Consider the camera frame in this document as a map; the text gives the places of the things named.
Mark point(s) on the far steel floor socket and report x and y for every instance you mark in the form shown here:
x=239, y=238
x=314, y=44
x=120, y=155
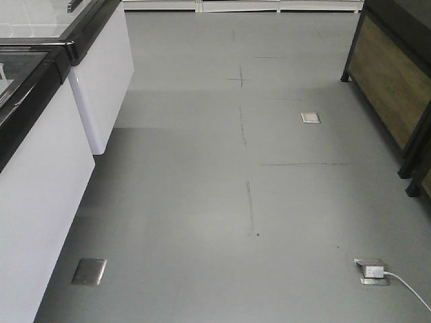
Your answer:
x=310, y=117

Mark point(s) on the far white chest freezer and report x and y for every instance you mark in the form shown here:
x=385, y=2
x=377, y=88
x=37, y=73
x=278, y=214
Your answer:
x=95, y=37

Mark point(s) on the white chest freezer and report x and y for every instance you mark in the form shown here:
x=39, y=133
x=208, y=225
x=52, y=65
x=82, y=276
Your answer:
x=95, y=37
x=46, y=163

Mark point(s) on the closed steel floor socket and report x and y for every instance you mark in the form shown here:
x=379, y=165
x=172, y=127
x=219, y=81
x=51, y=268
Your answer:
x=89, y=272

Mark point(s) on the near white chest freezer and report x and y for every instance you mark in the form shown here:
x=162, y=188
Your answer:
x=46, y=163

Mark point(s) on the white shelf base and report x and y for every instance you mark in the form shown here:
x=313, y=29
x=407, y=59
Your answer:
x=239, y=6

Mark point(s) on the open steel floor socket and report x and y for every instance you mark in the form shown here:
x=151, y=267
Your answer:
x=360, y=262

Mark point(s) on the white power plug adapter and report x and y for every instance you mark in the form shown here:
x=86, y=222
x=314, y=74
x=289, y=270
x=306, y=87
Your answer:
x=373, y=271

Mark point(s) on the wooden black-framed display stand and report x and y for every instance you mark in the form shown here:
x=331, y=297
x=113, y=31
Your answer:
x=389, y=61

